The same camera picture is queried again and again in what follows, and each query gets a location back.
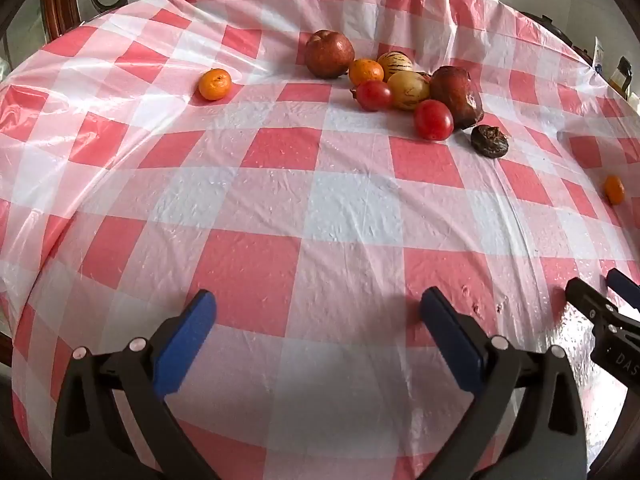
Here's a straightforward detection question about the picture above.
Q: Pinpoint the dark brown mangosteen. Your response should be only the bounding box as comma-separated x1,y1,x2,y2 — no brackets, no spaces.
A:
470,125,510,159

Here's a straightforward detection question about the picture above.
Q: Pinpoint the red tomato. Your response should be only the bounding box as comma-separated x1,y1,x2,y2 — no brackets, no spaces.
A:
351,80,393,112
413,99,455,142

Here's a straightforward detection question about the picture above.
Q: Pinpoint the round red pomegranate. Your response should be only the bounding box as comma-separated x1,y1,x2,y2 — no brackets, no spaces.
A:
305,30,356,80

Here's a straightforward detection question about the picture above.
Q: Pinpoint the red white checkered tablecloth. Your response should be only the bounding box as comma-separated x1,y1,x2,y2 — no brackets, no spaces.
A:
0,0,640,480

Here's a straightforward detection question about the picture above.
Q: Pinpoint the tangerine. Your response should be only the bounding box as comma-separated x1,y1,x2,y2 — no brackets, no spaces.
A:
348,58,385,87
199,68,233,102

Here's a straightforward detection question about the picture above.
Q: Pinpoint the striped pepino melon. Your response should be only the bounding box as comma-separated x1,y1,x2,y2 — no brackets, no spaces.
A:
377,51,414,78

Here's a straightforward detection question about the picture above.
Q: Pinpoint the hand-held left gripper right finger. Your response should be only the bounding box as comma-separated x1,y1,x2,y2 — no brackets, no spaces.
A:
419,287,588,480

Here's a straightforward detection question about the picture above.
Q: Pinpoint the yellow pepino melon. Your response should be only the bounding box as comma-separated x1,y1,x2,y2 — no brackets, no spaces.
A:
386,70,431,111

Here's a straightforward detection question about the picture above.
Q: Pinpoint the wooden framed glass door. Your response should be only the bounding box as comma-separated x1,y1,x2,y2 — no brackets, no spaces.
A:
42,0,81,43

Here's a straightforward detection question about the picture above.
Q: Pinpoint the dark jar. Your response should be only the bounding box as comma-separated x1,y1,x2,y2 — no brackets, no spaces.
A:
607,57,633,98

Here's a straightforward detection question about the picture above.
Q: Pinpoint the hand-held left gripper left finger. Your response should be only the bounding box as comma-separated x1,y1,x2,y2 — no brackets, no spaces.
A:
51,289,221,480

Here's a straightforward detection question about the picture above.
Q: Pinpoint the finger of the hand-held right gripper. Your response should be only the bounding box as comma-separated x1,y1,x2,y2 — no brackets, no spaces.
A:
606,268,640,312
566,278,618,323

